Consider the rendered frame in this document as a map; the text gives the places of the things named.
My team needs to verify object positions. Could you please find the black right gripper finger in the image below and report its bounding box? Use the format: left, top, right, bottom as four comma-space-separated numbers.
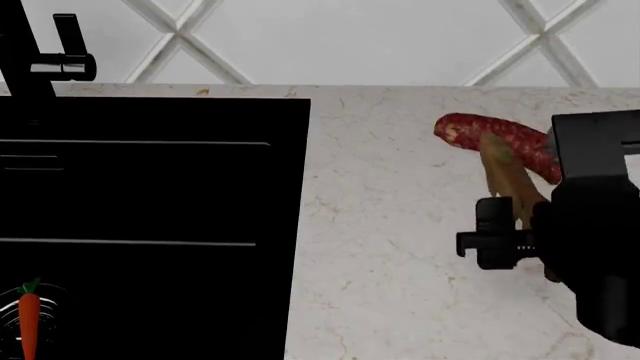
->
455, 195, 540, 271

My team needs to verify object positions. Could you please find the black kitchen sink basin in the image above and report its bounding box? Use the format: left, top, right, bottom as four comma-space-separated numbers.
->
0, 94, 313, 360

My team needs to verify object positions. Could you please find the chrome sink drain strainer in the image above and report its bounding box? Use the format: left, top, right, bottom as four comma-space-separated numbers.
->
0, 283, 70, 360

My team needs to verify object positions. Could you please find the black sink faucet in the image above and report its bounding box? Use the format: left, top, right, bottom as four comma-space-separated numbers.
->
0, 0, 98, 99

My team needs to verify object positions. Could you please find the red speckled sausage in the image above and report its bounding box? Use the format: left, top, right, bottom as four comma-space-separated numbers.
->
433, 111, 564, 186

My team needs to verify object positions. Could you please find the orange carrot with green top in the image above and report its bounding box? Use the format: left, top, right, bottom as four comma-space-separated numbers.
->
15, 277, 43, 360

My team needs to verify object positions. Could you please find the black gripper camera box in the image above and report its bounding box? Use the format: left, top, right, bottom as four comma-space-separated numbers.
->
544, 109, 640, 182

